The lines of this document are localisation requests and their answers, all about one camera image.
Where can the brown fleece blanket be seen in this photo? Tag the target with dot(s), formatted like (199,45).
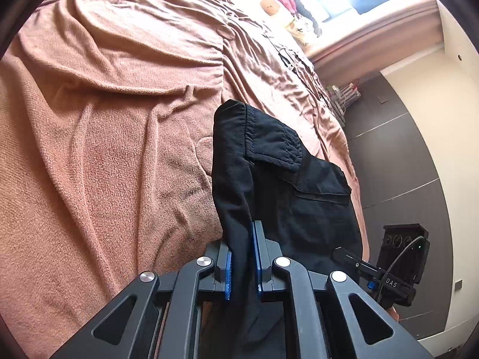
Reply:
(93,138)

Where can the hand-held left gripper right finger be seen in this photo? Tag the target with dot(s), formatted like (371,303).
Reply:
(257,258)

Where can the dark folded cloth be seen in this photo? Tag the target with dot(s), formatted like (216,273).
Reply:
(370,2)

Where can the black cloth heap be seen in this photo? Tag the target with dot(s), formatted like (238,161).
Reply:
(303,11)

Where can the wall socket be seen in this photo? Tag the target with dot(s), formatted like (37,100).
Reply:
(459,285)

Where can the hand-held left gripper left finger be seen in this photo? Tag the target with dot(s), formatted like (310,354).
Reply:
(228,273)

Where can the black pants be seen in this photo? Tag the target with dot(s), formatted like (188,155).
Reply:
(299,209)

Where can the pink window sill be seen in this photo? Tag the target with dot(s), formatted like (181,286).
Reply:
(381,41)

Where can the bear print pillow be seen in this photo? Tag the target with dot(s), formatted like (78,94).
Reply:
(269,5)

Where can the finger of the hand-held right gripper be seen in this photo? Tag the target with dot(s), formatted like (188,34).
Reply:
(351,258)

